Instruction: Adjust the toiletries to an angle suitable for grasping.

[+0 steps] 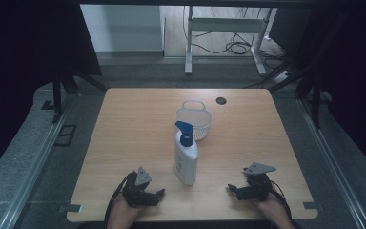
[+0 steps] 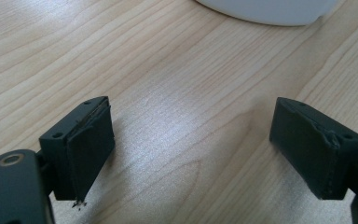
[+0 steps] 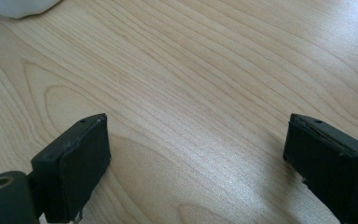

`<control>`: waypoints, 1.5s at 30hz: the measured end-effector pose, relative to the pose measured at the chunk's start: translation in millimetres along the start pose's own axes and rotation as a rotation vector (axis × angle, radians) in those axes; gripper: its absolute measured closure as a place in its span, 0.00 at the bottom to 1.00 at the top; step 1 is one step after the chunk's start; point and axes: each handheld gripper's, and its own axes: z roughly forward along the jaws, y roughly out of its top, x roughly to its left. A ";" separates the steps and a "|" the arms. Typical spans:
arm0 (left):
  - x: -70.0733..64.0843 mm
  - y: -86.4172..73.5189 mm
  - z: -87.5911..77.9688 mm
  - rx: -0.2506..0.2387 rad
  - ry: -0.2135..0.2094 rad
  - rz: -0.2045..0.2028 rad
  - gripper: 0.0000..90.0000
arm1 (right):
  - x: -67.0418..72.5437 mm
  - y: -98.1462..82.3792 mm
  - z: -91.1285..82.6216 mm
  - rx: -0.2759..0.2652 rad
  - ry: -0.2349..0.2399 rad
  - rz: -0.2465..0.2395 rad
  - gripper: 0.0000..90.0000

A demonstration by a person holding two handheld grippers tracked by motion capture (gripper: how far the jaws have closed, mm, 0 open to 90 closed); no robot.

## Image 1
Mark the dark curtain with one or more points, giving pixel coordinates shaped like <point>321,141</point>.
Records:
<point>355,63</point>
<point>28,47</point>

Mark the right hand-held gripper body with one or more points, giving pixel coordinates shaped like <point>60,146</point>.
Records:
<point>259,187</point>

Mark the dark round table grommet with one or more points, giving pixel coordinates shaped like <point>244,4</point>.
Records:
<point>221,100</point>

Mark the person's right hand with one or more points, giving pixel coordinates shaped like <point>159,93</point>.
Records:
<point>276,214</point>

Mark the white plastic mesh basket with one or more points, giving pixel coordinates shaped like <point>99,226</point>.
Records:
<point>200,122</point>

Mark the white bottle with blue pump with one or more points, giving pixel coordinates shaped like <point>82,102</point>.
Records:
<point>186,159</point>

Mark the grey table bracket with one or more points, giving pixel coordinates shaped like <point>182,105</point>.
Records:
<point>310,205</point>
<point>70,208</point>

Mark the white metal desk frame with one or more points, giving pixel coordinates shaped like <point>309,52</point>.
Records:
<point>225,24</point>

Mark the person's left hand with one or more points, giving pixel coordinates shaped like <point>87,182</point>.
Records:
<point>122,216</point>

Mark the white power strip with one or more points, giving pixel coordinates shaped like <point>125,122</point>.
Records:
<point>282,76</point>

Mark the black metal stand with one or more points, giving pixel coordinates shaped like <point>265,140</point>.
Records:
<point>57,95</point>
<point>315,101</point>

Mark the aluminium rail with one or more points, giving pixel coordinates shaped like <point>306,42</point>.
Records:
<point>35,165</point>
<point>333,162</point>

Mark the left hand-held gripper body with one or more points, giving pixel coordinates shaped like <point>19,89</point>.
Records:
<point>132,194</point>

